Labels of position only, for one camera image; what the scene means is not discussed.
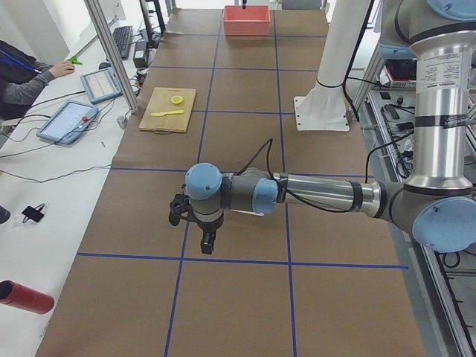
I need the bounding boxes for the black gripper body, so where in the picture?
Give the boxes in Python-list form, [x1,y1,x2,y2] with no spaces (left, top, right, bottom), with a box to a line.
[168,193,193,226]

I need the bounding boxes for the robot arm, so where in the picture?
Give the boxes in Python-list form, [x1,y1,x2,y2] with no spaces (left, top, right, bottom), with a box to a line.
[168,1,475,254]

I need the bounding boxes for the yellow plastic knife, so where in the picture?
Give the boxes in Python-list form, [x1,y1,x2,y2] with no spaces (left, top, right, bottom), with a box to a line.
[150,109,184,117]

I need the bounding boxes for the bamboo cutting board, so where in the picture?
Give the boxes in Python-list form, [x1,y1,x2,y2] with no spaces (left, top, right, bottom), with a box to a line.
[138,87,196,133]

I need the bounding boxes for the yellow lemon slice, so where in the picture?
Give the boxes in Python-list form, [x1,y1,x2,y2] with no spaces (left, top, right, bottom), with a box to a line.
[170,95,184,105]

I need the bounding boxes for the near blue teach pendant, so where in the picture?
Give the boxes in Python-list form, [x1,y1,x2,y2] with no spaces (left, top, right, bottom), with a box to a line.
[36,100,99,145]

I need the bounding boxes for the blue teach pendant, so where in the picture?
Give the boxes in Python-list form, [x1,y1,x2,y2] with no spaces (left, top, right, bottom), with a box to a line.
[36,100,99,145]
[80,68,122,104]

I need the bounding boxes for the far blue teach pendant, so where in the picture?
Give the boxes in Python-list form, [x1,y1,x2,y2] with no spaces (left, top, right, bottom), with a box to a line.
[80,68,122,104]

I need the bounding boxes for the black keyboard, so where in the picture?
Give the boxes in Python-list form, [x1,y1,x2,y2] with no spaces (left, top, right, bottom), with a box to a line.
[112,26,132,60]

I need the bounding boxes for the red cylinder bottle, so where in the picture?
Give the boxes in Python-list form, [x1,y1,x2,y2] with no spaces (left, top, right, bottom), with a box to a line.
[1,280,54,315]

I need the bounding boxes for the pink plastic bin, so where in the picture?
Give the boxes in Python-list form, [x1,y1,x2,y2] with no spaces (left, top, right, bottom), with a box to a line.
[222,5,271,36]

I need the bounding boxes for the seated person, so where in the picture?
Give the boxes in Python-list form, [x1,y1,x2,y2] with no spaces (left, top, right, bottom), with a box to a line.
[1,40,75,120]

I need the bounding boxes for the black braided cable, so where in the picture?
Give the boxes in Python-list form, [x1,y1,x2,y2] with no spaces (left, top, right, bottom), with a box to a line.
[237,138,373,213]

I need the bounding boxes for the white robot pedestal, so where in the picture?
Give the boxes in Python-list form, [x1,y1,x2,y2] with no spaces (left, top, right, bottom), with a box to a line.
[293,0,376,132]

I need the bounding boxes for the aluminium frame post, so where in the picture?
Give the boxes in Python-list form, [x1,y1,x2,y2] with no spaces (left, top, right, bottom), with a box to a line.
[84,0,139,114]

